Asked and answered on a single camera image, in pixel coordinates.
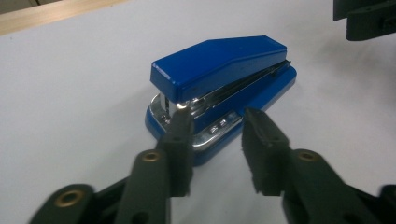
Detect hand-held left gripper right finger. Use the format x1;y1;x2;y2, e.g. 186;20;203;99
241;106;293;198

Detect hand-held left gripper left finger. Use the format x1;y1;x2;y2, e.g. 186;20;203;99
155;106;194;198

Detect blue stapler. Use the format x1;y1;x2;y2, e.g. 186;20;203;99
144;35;298;167

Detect white board sheet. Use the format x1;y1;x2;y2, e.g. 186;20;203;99
0;0;396;224

